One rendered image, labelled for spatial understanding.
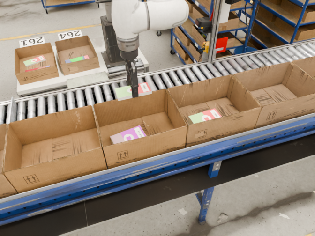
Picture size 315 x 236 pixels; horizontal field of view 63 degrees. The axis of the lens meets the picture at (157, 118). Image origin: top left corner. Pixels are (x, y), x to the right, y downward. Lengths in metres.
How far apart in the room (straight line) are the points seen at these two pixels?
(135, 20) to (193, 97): 0.67
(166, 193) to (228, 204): 0.83
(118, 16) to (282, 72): 1.13
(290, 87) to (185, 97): 0.68
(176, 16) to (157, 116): 0.63
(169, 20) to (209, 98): 0.68
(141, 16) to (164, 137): 0.53
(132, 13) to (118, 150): 0.57
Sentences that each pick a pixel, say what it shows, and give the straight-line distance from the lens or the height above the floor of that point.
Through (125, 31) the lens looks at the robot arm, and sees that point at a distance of 1.01.
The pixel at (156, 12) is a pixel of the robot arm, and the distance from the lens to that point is 1.01.
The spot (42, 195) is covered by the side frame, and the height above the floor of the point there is 0.91.
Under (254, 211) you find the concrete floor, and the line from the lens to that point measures 2.23.
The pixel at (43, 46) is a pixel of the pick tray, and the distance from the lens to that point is 2.43.
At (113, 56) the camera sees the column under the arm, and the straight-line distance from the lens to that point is 2.13.
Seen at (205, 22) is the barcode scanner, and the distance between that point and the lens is 2.03.
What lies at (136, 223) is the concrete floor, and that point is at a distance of 2.09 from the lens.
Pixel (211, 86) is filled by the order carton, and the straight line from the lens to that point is 1.52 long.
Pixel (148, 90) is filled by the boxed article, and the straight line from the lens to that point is 1.21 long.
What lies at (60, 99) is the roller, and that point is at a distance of 1.92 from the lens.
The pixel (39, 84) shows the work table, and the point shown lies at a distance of 2.11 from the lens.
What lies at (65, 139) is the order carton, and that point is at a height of 0.88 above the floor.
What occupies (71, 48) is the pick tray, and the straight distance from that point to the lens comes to 2.45.
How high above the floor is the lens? 1.91
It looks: 45 degrees down
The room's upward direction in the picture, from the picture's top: 1 degrees counter-clockwise
